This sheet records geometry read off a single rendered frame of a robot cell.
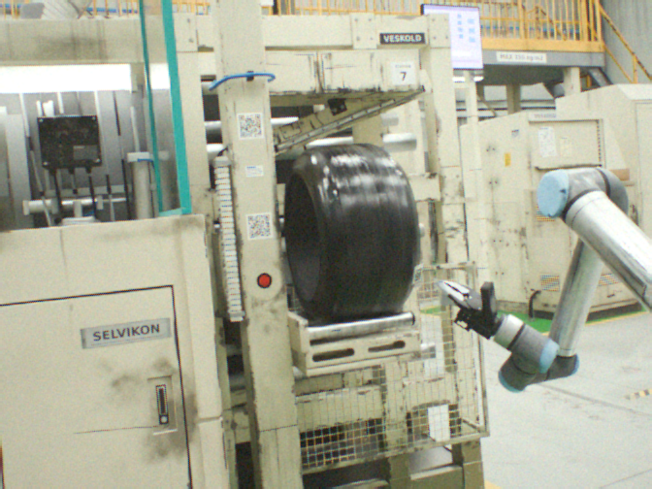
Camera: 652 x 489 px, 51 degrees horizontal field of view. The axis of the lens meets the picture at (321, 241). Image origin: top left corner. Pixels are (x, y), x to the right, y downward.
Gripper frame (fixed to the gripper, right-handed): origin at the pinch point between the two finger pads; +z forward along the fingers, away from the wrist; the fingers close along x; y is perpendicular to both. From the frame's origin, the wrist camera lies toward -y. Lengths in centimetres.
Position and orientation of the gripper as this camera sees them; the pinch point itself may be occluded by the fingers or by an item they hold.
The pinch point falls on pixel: (441, 282)
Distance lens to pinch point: 200.1
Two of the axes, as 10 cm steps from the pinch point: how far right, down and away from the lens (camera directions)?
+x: 5.0, -4.2, 7.6
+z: -8.1, -5.3, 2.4
